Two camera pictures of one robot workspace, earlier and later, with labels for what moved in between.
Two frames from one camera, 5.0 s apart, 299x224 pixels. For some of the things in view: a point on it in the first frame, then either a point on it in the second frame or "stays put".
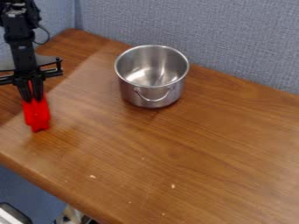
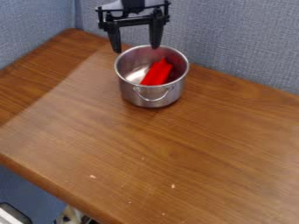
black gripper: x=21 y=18 -> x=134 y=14
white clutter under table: x=70 y=216 stays put
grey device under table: x=13 y=216 stays put
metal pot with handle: x=151 y=72 stays put
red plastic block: x=37 y=112 -> x=158 y=73
